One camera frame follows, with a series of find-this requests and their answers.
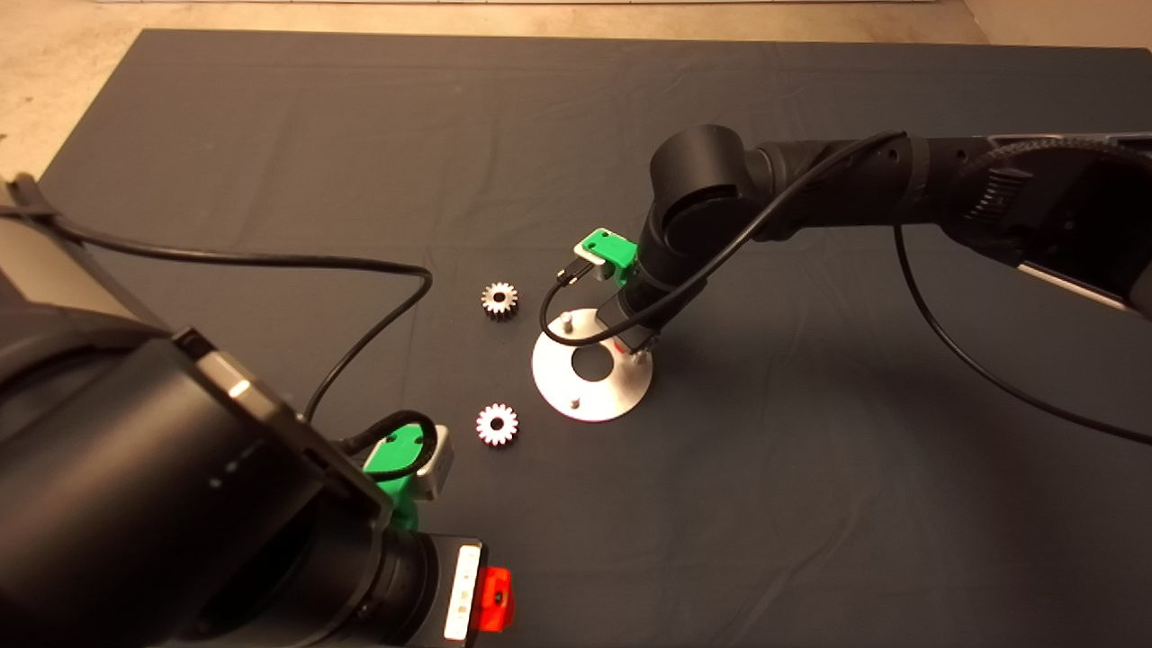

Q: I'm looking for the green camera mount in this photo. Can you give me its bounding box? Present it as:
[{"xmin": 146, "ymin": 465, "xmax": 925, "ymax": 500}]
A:
[
  {"xmin": 580, "ymin": 229, "xmax": 640, "ymax": 284},
  {"xmin": 363, "ymin": 423, "xmax": 439, "ymax": 534}
]

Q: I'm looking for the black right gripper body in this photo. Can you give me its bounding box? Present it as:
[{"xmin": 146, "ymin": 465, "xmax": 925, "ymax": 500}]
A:
[{"xmin": 599, "ymin": 285, "xmax": 663, "ymax": 355}]

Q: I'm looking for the round metal carrier plate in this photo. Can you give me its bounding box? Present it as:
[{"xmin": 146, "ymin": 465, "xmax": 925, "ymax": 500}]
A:
[{"xmin": 531, "ymin": 308, "xmax": 654, "ymax": 423}]

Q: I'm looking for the green left camera mount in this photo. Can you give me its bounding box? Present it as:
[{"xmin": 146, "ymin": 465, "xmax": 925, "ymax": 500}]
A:
[{"xmin": 363, "ymin": 423, "xmax": 439, "ymax": 534}]

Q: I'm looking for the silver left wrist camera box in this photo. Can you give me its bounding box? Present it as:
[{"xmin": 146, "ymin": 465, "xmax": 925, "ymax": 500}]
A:
[{"xmin": 418, "ymin": 425, "xmax": 455, "ymax": 501}]

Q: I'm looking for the black camera cable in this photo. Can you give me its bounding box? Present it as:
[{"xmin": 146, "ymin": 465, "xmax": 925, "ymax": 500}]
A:
[
  {"xmin": 0, "ymin": 202, "xmax": 439, "ymax": 482},
  {"xmin": 540, "ymin": 130, "xmax": 1152, "ymax": 446}
]

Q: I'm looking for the green right camera mount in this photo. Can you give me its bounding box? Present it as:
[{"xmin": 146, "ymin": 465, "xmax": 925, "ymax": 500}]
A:
[{"xmin": 580, "ymin": 229, "xmax": 640, "ymax": 284}]

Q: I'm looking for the dark grey table cloth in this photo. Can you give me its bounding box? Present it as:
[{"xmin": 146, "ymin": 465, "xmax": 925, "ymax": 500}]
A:
[{"xmin": 40, "ymin": 29, "xmax": 1152, "ymax": 648}]

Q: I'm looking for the black right camera cable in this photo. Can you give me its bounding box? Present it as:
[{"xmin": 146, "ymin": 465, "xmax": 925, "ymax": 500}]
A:
[{"xmin": 540, "ymin": 130, "xmax": 1152, "ymax": 446}]

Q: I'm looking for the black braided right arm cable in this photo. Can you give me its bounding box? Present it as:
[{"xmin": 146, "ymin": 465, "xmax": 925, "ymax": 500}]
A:
[{"xmin": 967, "ymin": 133, "xmax": 1152, "ymax": 181}]

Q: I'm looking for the black left camera cable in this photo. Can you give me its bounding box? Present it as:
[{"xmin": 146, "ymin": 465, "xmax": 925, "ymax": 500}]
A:
[{"xmin": 0, "ymin": 202, "xmax": 439, "ymax": 482}]

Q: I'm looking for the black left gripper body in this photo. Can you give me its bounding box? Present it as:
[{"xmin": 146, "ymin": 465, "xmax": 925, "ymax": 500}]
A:
[{"xmin": 421, "ymin": 533, "xmax": 491, "ymax": 643}]

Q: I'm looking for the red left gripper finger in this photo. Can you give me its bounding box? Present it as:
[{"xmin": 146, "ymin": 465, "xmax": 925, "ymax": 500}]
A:
[{"xmin": 477, "ymin": 565, "xmax": 516, "ymax": 631}]

